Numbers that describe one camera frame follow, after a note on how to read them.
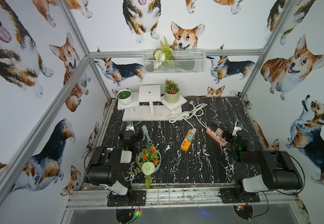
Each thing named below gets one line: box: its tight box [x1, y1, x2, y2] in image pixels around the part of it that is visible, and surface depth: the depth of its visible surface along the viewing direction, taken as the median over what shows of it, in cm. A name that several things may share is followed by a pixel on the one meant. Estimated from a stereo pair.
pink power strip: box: [205, 126, 228, 147], surface depth 97 cm
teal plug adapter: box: [187, 133, 194, 142], surface depth 92 cm
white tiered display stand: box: [117, 84, 188, 121], surface depth 100 cm
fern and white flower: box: [151, 35, 174, 69], surface depth 84 cm
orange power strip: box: [180, 128, 193, 152], surface depth 93 cm
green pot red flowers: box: [164, 78, 181, 104], surface depth 92 cm
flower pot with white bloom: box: [126, 147, 162, 189], surface depth 73 cm
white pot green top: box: [116, 88, 132, 106], surface depth 94 cm
